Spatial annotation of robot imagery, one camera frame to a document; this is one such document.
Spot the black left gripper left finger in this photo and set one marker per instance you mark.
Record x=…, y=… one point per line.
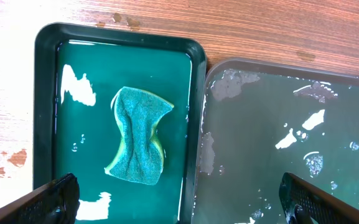
x=56, y=203

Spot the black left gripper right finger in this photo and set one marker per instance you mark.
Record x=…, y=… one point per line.
x=304, y=203

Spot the green yellow sponge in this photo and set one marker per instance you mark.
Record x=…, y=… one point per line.
x=140, y=155

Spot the grey serving tray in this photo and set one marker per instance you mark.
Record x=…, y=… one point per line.
x=261, y=120

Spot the black tray with green water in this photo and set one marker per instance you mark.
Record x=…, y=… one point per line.
x=78, y=71

